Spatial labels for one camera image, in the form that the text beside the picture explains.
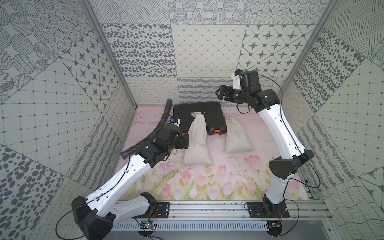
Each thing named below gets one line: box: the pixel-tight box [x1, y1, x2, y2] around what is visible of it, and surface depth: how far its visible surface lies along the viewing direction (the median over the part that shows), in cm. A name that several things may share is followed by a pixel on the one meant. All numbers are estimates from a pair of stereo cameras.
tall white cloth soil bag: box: [182, 114, 214, 166], surface depth 90 cm
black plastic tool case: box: [173, 101, 227, 136], surface depth 107 cm
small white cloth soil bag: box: [224, 116, 255, 154], surface depth 94 cm
